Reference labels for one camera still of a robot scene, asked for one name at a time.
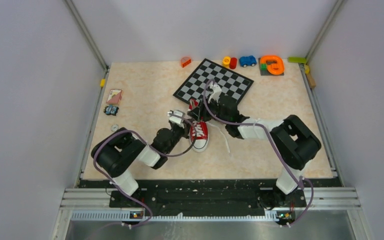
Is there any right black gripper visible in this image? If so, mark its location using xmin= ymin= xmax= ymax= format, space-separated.
xmin=188 ymin=96 xmax=229 ymax=125

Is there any red canvas sneaker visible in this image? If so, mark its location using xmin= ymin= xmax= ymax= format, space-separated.
xmin=187 ymin=98 xmax=210 ymax=153

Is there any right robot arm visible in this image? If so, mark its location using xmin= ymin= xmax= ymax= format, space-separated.
xmin=188 ymin=95 xmax=322 ymax=206

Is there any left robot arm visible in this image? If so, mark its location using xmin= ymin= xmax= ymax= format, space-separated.
xmin=90 ymin=117 xmax=193 ymax=207

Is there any black grey checkerboard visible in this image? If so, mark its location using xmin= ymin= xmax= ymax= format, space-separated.
xmin=173 ymin=59 xmax=254 ymax=104

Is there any yellow toy cylinder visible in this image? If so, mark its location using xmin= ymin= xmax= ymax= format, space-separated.
xmin=222 ymin=56 xmax=231 ymax=68

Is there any red toy cylinder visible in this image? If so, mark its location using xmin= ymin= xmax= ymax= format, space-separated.
xmin=229 ymin=57 xmax=238 ymax=70

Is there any blue toy car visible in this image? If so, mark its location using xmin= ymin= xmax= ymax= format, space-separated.
xmin=239 ymin=55 xmax=257 ymax=68

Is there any orange half-round toy block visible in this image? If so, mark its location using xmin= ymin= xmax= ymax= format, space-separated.
xmin=180 ymin=56 xmax=192 ymax=68

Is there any orange curved track toy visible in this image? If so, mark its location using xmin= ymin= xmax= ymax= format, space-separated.
xmin=258 ymin=55 xmax=285 ymax=76

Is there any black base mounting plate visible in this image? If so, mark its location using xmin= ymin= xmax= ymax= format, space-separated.
xmin=77 ymin=178 xmax=342 ymax=220

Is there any small blue toy robot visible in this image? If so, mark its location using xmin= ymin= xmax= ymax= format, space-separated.
xmin=103 ymin=105 xmax=120 ymax=116

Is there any pink tangram card box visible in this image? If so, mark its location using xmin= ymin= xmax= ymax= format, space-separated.
xmin=106 ymin=89 xmax=123 ymax=105

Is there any green flat block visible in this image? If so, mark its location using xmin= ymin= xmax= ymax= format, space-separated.
xmin=287 ymin=56 xmax=308 ymax=64

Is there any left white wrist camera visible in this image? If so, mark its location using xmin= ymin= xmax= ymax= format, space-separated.
xmin=167 ymin=109 xmax=185 ymax=128

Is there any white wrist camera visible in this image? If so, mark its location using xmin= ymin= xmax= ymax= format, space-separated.
xmin=207 ymin=82 xmax=223 ymax=103
xmin=167 ymin=109 xmax=185 ymax=128

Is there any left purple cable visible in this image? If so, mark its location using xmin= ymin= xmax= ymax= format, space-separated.
xmin=92 ymin=114 xmax=199 ymax=229

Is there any purple cable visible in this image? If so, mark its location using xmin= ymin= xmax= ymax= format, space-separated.
xmin=92 ymin=114 xmax=199 ymax=229
xmin=202 ymin=79 xmax=315 ymax=228

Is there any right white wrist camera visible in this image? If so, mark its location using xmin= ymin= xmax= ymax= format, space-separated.
xmin=207 ymin=82 xmax=223 ymax=103

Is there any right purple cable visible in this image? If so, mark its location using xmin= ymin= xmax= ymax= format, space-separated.
xmin=202 ymin=79 xmax=315 ymax=228

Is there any yellow clip on rail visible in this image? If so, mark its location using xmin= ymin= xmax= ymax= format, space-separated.
xmin=99 ymin=78 xmax=106 ymax=88

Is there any wooden block on rail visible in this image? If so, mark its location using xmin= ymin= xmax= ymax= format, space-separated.
xmin=306 ymin=73 xmax=317 ymax=89

